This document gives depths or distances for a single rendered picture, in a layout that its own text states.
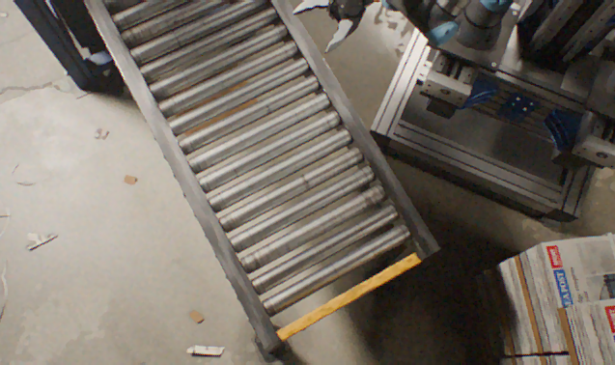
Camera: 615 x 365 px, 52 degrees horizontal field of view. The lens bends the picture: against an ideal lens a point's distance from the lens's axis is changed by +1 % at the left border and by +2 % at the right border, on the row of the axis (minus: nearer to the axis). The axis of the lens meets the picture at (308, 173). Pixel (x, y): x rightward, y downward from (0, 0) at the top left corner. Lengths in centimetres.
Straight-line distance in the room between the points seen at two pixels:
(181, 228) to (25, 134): 77
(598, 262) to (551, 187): 73
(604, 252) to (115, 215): 178
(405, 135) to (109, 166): 122
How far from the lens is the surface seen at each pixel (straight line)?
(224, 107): 183
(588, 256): 186
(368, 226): 173
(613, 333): 159
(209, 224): 172
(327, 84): 185
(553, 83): 211
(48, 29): 245
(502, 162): 251
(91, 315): 259
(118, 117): 276
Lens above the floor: 247
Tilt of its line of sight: 73 degrees down
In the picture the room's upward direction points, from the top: 7 degrees clockwise
